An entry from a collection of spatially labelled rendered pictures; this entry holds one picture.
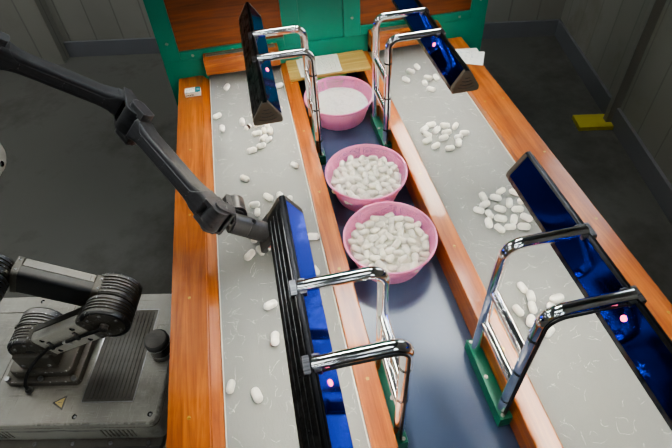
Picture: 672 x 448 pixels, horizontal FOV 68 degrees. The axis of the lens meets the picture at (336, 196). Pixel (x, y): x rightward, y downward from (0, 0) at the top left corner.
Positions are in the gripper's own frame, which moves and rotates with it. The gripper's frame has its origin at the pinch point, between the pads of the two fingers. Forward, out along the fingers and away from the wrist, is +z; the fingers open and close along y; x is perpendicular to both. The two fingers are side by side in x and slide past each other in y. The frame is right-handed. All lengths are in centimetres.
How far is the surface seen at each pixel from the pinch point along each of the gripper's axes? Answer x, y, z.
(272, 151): 2.3, 42.9, 1.0
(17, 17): 129, 278, -93
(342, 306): -6.3, -25.2, 6.4
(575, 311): -55, -57, 11
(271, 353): 7.7, -32.3, -7.2
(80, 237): 124, 92, -31
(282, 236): -25.5, -27.1, -23.6
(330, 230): -7.5, 0.3, 8.3
